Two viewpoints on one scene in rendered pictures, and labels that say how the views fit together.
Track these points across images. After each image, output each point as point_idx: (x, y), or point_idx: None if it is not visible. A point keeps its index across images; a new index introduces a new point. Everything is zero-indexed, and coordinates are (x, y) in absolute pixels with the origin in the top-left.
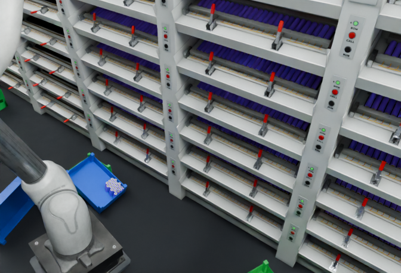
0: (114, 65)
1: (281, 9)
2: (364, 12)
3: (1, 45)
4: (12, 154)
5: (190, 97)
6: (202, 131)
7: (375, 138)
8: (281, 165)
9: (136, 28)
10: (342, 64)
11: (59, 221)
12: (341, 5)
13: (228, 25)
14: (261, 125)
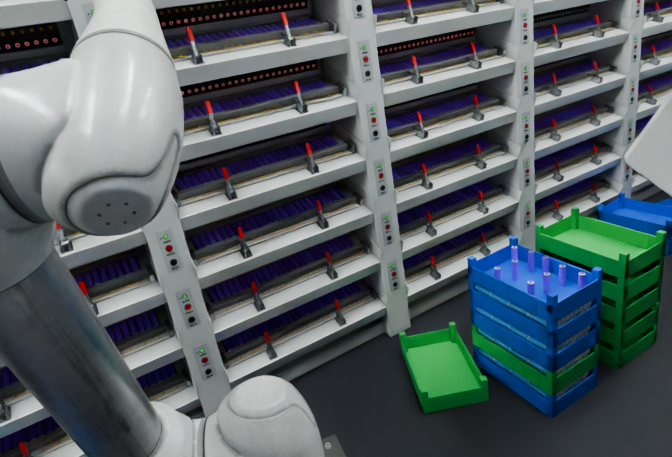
0: None
1: (248, 24)
2: None
3: None
4: (122, 362)
5: (187, 205)
6: (225, 251)
7: (408, 87)
8: (340, 206)
9: None
10: (360, 26)
11: (297, 411)
12: None
13: (214, 52)
14: (304, 166)
